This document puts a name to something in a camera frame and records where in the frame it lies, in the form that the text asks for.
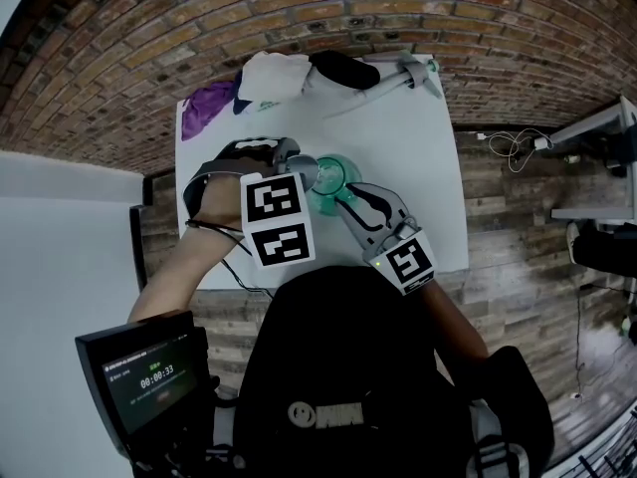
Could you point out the person's black clothed torso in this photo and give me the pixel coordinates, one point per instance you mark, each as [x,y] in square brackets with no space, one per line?
[348,346]

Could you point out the person's right forearm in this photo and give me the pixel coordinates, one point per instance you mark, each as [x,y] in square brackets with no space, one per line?
[453,321]

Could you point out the person's left forearm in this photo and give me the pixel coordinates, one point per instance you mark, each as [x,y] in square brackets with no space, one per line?
[179,277]

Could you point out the purple cloth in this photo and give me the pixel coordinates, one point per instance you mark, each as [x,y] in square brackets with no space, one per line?
[201,110]

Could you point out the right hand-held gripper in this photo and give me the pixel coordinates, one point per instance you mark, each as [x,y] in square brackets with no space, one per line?
[408,264]

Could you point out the white power strip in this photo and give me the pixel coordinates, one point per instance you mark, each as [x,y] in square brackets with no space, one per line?
[542,143]

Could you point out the white table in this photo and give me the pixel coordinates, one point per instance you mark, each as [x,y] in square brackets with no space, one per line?
[587,125]

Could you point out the black timer monitor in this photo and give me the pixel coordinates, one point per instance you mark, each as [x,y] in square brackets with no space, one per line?
[149,376]

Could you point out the black wrist band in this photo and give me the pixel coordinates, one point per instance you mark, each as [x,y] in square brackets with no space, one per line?
[209,225]

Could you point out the person's left hand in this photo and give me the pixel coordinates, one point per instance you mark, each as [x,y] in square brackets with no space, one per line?
[221,202]

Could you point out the white cloth with green logo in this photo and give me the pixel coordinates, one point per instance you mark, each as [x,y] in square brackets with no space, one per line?
[274,75]

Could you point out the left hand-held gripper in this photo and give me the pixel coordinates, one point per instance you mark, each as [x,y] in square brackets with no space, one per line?
[276,199]

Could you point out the black cloth pouch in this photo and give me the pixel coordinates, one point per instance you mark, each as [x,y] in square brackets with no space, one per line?
[346,70]

